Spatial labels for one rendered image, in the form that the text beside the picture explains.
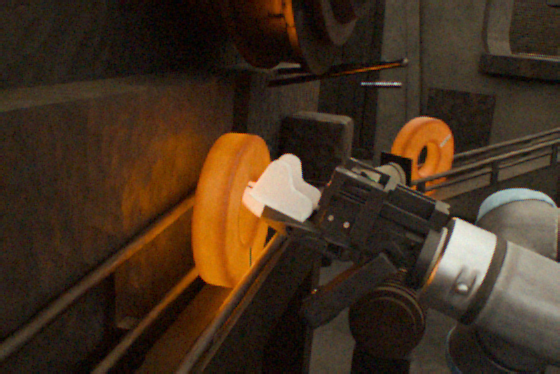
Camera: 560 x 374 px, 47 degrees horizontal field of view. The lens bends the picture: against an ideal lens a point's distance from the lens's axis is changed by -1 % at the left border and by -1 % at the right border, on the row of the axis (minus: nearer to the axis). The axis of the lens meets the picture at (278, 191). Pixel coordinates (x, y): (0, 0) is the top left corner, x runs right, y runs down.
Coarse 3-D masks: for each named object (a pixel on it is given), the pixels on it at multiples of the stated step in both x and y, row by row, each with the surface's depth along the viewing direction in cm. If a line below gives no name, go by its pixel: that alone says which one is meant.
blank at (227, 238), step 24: (216, 144) 63; (240, 144) 63; (264, 144) 68; (216, 168) 61; (240, 168) 62; (264, 168) 69; (216, 192) 60; (240, 192) 63; (192, 216) 60; (216, 216) 59; (240, 216) 70; (192, 240) 61; (216, 240) 60; (240, 240) 64; (264, 240) 73; (216, 264) 61; (240, 264) 65
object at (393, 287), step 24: (384, 288) 107; (408, 288) 108; (360, 312) 107; (384, 312) 106; (408, 312) 104; (360, 336) 108; (384, 336) 106; (408, 336) 105; (360, 360) 112; (384, 360) 111; (408, 360) 110
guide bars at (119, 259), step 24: (192, 192) 68; (168, 216) 61; (144, 240) 57; (120, 264) 53; (72, 288) 47; (120, 288) 54; (48, 312) 44; (120, 312) 55; (24, 336) 41; (144, 336) 56; (0, 360) 39; (120, 360) 50; (144, 360) 57
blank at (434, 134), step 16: (416, 128) 121; (432, 128) 123; (448, 128) 127; (400, 144) 121; (416, 144) 122; (432, 144) 126; (448, 144) 128; (416, 160) 123; (432, 160) 128; (448, 160) 129; (416, 176) 124; (432, 192) 128
